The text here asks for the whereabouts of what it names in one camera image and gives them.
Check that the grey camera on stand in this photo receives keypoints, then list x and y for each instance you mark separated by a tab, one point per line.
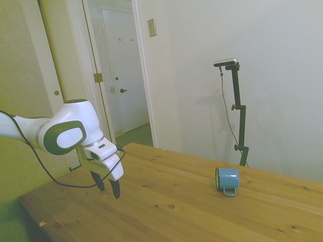
225	61

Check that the brass door hinge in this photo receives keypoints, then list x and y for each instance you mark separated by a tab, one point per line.
98	77

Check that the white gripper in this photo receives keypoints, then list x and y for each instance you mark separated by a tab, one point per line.
114	167

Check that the black camera stand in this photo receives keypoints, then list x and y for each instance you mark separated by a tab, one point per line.
241	121

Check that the white closed door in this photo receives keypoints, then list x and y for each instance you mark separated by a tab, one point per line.
126	63

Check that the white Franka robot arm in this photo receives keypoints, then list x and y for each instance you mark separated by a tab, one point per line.
75	113

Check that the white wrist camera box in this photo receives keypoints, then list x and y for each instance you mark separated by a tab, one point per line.
101	150

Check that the beige wall switch plate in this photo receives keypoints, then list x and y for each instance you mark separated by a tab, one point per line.
152	27

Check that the cream open door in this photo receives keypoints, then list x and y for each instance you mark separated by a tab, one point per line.
68	50

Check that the white door frame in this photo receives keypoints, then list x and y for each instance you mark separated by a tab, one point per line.
146	100

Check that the blue enamel mug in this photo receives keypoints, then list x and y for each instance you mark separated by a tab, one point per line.
228	179

